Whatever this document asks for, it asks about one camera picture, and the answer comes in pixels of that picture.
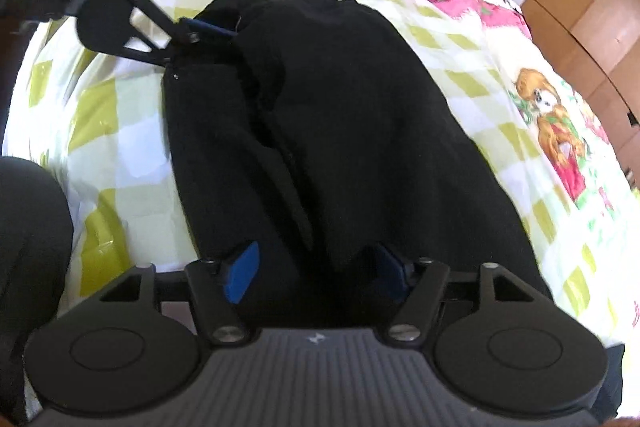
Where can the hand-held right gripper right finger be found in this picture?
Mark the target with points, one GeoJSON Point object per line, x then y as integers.
{"type": "Point", "coordinates": [392, 272]}

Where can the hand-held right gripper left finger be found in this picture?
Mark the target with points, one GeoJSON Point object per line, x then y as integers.
{"type": "Point", "coordinates": [242, 272]}

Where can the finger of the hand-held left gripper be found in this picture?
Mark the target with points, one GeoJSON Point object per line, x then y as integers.
{"type": "Point", "coordinates": [210, 29]}

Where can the black pants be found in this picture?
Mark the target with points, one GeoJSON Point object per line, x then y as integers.
{"type": "Point", "coordinates": [340, 107]}

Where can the checked printed blanket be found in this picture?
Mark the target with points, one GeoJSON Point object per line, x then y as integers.
{"type": "Point", "coordinates": [100, 117]}

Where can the person's leg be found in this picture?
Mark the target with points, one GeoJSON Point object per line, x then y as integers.
{"type": "Point", "coordinates": [30, 257]}

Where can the wooden wardrobe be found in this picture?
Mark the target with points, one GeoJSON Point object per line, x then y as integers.
{"type": "Point", "coordinates": [590, 32]}

